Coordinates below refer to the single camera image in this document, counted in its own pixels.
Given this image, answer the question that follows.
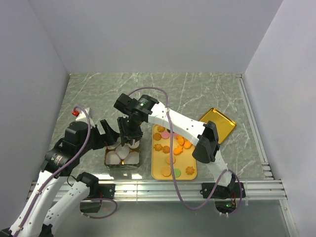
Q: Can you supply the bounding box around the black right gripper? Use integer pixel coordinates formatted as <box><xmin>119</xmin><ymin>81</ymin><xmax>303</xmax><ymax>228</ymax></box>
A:
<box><xmin>117</xmin><ymin>116</ymin><xmax>143</xmax><ymax>147</ymax></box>

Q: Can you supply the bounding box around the green round cookie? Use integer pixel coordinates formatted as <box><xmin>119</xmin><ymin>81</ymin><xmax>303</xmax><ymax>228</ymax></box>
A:
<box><xmin>171</xmin><ymin>168</ymin><xmax>181</xmax><ymax>178</ymax></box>

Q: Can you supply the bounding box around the round waffle cookie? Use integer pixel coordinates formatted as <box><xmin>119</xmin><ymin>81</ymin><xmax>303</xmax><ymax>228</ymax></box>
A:
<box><xmin>160</xmin><ymin>166</ymin><xmax>171</xmax><ymax>177</ymax></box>
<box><xmin>153</xmin><ymin>133</ymin><xmax>161</xmax><ymax>141</ymax></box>
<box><xmin>165</xmin><ymin>155</ymin><xmax>176</xmax><ymax>164</ymax></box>

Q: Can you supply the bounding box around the orange fish cookie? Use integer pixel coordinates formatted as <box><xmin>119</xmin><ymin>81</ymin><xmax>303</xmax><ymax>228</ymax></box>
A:
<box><xmin>173</xmin><ymin>146</ymin><xmax>183</xmax><ymax>155</ymax></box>
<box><xmin>177</xmin><ymin>134</ymin><xmax>186</xmax><ymax>146</ymax></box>
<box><xmin>183</xmin><ymin>140</ymin><xmax>192</xmax><ymax>149</ymax></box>

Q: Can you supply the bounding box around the flower shaped cookie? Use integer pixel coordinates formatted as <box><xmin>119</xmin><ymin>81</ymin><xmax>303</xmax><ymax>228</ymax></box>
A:
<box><xmin>157</xmin><ymin>125</ymin><xmax>165</xmax><ymax>133</ymax></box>
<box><xmin>185</xmin><ymin>166</ymin><xmax>195</xmax><ymax>175</ymax></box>
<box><xmin>154</xmin><ymin>144</ymin><xmax>163</xmax><ymax>152</ymax></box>

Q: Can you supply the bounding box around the aluminium front rail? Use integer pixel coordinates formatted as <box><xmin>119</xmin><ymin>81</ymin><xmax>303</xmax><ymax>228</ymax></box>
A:
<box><xmin>99</xmin><ymin>180</ymin><xmax>287</xmax><ymax>201</ymax></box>

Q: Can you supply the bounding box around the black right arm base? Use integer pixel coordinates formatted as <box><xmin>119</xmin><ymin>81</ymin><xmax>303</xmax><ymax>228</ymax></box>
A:
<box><xmin>211</xmin><ymin>182</ymin><xmax>246</xmax><ymax>216</ymax></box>

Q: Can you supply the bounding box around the gold tin lid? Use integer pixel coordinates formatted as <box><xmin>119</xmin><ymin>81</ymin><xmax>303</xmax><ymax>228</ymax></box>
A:
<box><xmin>199</xmin><ymin>108</ymin><xmax>237</xmax><ymax>144</ymax></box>

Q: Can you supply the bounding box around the white paper cup liner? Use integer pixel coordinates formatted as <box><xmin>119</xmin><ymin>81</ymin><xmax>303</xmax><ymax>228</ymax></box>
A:
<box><xmin>105</xmin><ymin>151</ymin><xmax>121</xmax><ymax>165</ymax></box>
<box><xmin>115</xmin><ymin>145</ymin><xmax>130</xmax><ymax>160</ymax></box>
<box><xmin>123</xmin><ymin>152</ymin><xmax>140</xmax><ymax>165</ymax></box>

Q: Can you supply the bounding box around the gold cookie tin box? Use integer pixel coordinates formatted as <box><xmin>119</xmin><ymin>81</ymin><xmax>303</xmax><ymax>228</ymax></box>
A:
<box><xmin>104</xmin><ymin>140</ymin><xmax>140</xmax><ymax>168</ymax></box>

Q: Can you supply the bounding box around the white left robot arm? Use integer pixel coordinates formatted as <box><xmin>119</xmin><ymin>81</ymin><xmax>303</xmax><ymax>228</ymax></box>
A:
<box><xmin>0</xmin><ymin>106</ymin><xmax>119</xmax><ymax>237</ymax></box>

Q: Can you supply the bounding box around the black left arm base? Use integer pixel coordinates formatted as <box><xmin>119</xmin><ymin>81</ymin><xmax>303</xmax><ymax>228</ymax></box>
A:
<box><xmin>71</xmin><ymin>172</ymin><xmax>118</xmax><ymax>219</ymax></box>

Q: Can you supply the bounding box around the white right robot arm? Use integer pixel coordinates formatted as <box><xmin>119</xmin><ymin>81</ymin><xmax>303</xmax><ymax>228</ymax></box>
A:
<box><xmin>114</xmin><ymin>93</ymin><xmax>236</xmax><ymax>197</ymax></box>

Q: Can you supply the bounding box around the pink round cookie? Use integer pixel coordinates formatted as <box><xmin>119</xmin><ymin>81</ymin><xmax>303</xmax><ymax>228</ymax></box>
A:
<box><xmin>161</xmin><ymin>131</ymin><xmax>170</xmax><ymax>139</ymax></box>

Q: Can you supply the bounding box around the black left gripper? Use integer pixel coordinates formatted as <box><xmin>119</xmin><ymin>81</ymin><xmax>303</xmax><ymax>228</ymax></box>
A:
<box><xmin>78</xmin><ymin>118</ymin><xmax>119</xmax><ymax>155</ymax></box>

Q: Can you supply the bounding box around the orange plastic tray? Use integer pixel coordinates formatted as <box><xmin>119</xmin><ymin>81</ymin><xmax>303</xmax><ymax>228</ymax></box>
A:
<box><xmin>151</xmin><ymin>125</ymin><xmax>197</xmax><ymax>180</ymax></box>

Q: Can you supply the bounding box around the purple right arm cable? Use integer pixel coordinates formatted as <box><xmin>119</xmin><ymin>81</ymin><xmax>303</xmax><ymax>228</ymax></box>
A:
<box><xmin>128</xmin><ymin>87</ymin><xmax>242</xmax><ymax>218</ymax></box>

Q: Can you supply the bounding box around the white aluminium side rail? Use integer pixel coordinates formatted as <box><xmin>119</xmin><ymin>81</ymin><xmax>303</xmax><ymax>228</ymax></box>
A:
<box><xmin>236</xmin><ymin>73</ymin><xmax>275</xmax><ymax>178</ymax></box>

